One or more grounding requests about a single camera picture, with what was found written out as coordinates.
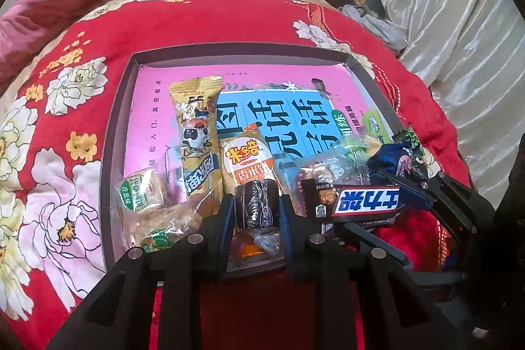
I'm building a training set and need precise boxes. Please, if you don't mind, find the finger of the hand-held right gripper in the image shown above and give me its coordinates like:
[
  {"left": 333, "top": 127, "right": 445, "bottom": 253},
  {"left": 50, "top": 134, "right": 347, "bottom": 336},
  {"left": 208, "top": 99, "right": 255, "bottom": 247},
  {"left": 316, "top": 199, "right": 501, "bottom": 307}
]
[
  {"left": 334, "top": 223, "right": 413, "bottom": 269},
  {"left": 383, "top": 172, "right": 444, "bottom": 213}
]

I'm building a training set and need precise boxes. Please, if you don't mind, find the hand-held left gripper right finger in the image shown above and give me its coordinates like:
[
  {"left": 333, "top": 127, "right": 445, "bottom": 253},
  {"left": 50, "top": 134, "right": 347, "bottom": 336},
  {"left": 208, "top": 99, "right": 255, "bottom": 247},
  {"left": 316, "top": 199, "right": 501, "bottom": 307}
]
[{"left": 278, "top": 195, "right": 468, "bottom": 350}]

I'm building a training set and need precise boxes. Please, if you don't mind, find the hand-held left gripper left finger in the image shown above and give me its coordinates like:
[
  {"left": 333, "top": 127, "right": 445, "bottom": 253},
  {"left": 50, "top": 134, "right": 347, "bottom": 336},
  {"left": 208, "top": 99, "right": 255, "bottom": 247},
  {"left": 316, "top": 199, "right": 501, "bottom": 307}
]
[{"left": 45, "top": 197, "right": 236, "bottom": 350}]

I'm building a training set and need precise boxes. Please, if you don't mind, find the brown chocolate bar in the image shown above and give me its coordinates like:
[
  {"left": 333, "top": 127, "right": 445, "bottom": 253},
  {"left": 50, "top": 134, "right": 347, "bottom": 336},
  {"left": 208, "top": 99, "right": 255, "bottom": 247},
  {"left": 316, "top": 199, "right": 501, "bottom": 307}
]
[{"left": 297, "top": 178, "right": 403, "bottom": 234}]

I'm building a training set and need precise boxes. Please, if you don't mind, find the blue cookie packet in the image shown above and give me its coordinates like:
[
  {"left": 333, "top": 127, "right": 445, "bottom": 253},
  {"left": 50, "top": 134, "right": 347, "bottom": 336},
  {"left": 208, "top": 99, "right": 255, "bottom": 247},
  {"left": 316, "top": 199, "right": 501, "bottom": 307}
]
[{"left": 367, "top": 143, "right": 417, "bottom": 187}]

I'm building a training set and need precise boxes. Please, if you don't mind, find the green label cake packet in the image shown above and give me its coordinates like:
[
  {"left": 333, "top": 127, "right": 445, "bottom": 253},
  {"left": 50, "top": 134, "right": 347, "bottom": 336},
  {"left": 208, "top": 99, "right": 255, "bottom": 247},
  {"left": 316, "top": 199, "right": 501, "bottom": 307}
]
[
  {"left": 111, "top": 167, "right": 173, "bottom": 213},
  {"left": 123, "top": 198, "right": 206, "bottom": 254}
]

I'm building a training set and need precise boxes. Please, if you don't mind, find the dark green snack packet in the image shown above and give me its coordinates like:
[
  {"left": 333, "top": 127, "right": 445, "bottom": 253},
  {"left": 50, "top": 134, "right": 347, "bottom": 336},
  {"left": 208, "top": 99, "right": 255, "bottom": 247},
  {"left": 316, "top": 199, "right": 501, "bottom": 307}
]
[{"left": 391, "top": 126, "right": 431, "bottom": 180}]

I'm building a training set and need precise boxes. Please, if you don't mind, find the clear pastry packet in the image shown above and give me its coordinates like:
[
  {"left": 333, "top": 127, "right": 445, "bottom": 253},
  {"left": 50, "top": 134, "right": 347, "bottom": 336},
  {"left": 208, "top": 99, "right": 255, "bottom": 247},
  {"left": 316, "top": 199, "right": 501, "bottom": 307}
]
[{"left": 293, "top": 139, "right": 372, "bottom": 211}]

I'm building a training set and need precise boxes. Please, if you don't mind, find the orange rice cracker packet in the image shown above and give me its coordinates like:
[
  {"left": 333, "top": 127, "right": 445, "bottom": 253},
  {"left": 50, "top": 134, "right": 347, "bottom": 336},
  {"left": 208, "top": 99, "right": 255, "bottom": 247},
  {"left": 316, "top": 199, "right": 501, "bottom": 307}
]
[{"left": 219, "top": 122, "right": 288, "bottom": 269}]

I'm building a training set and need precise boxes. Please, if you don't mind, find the yellow panda snack packet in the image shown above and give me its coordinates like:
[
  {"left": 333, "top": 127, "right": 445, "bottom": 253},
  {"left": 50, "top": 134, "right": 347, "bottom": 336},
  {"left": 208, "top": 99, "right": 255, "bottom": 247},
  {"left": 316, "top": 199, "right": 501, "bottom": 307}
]
[{"left": 169, "top": 75, "right": 224, "bottom": 207}]

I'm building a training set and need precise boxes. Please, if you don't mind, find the grey shallow box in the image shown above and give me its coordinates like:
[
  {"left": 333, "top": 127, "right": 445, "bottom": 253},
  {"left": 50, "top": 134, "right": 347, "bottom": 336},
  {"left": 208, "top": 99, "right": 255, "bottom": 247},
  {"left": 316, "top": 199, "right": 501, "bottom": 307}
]
[{"left": 98, "top": 42, "right": 415, "bottom": 277}]

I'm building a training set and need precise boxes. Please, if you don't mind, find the pink book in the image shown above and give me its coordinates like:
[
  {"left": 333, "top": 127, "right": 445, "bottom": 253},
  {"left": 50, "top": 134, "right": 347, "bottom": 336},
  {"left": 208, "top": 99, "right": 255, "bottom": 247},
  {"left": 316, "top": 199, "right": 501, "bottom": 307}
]
[{"left": 119, "top": 63, "right": 394, "bottom": 211}]

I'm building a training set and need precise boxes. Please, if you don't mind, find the white satin curtain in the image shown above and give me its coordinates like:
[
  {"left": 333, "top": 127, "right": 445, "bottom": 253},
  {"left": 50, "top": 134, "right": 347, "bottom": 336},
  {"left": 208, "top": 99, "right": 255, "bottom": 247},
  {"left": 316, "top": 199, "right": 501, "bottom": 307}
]
[{"left": 369, "top": 0, "right": 525, "bottom": 207}]

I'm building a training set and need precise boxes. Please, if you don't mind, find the light blue clothes pile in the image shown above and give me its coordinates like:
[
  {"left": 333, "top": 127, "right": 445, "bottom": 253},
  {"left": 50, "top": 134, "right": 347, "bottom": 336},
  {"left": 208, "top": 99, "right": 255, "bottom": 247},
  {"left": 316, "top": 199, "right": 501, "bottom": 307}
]
[{"left": 340, "top": 3, "right": 409, "bottom": 55}]

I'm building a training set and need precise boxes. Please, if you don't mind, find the red floral blanket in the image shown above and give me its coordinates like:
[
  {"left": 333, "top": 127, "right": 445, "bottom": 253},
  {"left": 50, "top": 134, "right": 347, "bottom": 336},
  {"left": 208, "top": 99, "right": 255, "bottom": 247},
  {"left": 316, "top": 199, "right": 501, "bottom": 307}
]
[{"left": 0, "top": 0, "right": 472, "bottom": 350}]

